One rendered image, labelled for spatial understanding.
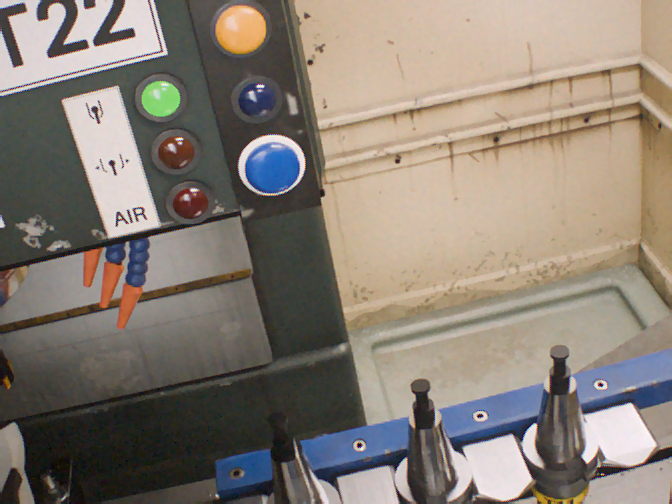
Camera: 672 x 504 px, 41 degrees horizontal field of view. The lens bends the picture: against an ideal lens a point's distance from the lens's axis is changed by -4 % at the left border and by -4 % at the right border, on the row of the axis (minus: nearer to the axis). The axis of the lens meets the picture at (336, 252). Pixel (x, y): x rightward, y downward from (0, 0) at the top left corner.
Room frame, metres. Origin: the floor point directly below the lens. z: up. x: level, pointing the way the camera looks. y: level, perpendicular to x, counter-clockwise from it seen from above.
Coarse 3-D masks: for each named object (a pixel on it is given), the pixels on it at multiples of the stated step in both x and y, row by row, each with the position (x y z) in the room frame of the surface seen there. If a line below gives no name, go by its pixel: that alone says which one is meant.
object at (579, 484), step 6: (576, 480) 0.49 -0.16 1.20; (582, 480) 0.49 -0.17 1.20; (534, 486) 0.51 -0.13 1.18; (570, 486) 0.49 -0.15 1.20; (576, 486) 0.49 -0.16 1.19; (582, 486) 0.49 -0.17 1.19; (540, 492) 0.50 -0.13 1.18; (546, 492) 0.50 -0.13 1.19; (552, 492) 0.49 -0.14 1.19; (558, 492) 0.49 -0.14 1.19; (564, 492) 0.49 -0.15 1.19; (570, 492) 0.49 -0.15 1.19; (576, 492) 0.49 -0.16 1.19; (558, 498) 0.49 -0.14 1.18; (564, 498) 0.49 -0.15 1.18
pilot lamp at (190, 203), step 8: (184, 192) 0.44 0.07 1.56; (192, 192) 0.44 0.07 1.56; (200, 192) 0.44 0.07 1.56; (176, 200) 0.44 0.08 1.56; (184, 200) 0.44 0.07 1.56; (192, 200) 0.44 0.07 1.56; (200, 200) 0.44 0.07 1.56; (176, 208) 0.44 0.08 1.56; (184, 208) 0.44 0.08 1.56; (192, 208) 0.44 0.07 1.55; (200, 208) 0.44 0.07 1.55; (184, 216) 0.44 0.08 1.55; (192, 216) 0.44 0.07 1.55; (200, 216) 0.44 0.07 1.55
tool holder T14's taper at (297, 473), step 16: (272, 448) 0.51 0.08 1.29; (272, 464) 0.50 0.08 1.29; (288, 464) 0.49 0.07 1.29; (304, 464) 0.49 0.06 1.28; (272, 480) 0.50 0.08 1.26; (288, 480) 0.49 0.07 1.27; (304, 480) 0.49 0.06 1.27; (288, 496) 0.49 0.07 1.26; (304, 496) 0.49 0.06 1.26; (320, 496) 0.49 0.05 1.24
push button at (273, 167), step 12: (264, 144) 0.44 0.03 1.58; (276, 144) 0.44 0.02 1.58; (252, 156) 0.44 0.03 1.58; (264, 156) 0.44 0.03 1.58; (276, 156) 0.44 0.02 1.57; (288, 156) 0.44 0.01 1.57; (252, 168) 0.44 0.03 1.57; (264, 168) 0.44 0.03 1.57; (276, 168) 0.44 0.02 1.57; (288, 168) 0.44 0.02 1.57; (252, 180) 0.44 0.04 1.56; (264, 180) 0.44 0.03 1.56; (276, 180) 0.44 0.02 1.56; (288, 180) 0.44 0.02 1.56; (264, 192) 0.44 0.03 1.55; (276, 192) 0.44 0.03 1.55
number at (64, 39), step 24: (48, 0) 0.44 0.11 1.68; (72, 0) 0.44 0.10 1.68; (96, 0) 0.44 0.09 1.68; (120, 0) 0.44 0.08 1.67; (48, 24) 0.44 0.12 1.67; (72, 24) 0.44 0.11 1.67; (96, 24) 0.44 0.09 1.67; (120, 24) 0.44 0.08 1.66; (144, 24) 0.44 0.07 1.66; (48, 48) 0.44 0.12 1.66; (72, 48) 0.44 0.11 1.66; (96, 48) 0.44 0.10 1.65; (120, 48) 0.44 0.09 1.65
